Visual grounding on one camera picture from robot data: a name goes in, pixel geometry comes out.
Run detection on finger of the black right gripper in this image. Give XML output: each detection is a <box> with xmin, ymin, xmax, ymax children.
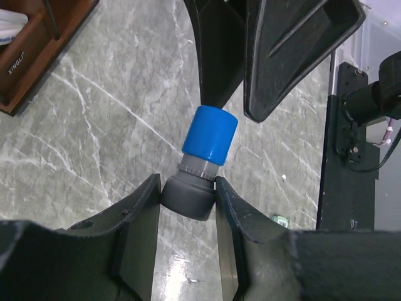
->
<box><xmin>244</xmin><ymin>0</ymin><xmax>365</xmax><ymax>123</ymax></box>
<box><xmin>184</xmin><ymin>0</ymin><xmax>246</xmax><ymax>108</ymax></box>

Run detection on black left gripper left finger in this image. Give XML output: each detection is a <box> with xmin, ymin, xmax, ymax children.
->
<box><xmin>1</xmin><ymin>174</ymin><xmax>160</xmax><ymax>300</ymax></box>

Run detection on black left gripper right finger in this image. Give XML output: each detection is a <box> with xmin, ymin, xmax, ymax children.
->
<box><xmin>216</xmin><ymin>177</ymin><xmax>400</xmax><ymax>300</ymax></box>

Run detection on green correction tape dispenser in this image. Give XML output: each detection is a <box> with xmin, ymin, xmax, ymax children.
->
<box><xmin>271</xmin><ymin>215</ymin><xmax>289</xmax><ymax>228</ymax></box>

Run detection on brown wooden desk organizer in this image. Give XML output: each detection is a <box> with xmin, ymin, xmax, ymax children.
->
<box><xmin>1</xmin><ymin>1</ymin><xmax>98</xmax><ymax>116</ymax></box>

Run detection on light blue cap marker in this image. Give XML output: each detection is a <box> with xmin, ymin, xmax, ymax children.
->
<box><xmin>0</xmin><ymin>9</ymin><xmax>29</xmax><ymax>46</ymax></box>

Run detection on black base crossbar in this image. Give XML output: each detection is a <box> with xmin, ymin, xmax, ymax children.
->
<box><xmin>316</xmin><ymin>63</ymin><xmax>380</xmax><ymax>231</ymax></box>

